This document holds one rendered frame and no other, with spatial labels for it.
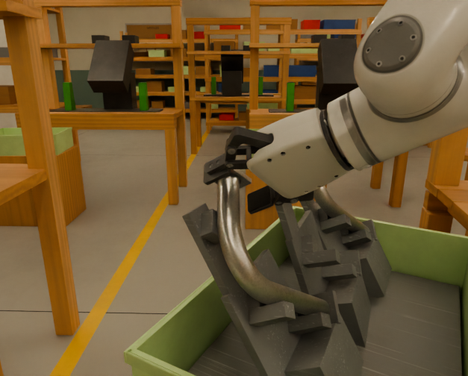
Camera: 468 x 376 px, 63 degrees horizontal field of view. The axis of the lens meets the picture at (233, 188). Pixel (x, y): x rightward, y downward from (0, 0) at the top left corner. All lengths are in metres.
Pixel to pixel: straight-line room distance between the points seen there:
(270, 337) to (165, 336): 0.15
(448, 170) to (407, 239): 0.71
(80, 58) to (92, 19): 1.11
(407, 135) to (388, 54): 0.10
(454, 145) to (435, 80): 1.28
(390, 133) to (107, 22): 11.37
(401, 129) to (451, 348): 0.49
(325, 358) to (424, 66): 0.39
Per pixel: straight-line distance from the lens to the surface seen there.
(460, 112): 0.40
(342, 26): 8.18
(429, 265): 0.98
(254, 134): 0.43
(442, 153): 1.61
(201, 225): 0.50
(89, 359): 2.07
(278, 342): 0.58
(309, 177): 0.46
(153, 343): 0.57
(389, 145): 0.41
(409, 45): 0.34
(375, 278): 0.86
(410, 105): 0.35
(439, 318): 0.86
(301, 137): 0.42
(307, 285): 0.66
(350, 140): 0.41
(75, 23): 11.98
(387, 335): 0.78
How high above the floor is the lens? 1.30
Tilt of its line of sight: 18 degrees down
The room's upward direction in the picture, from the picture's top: straight up
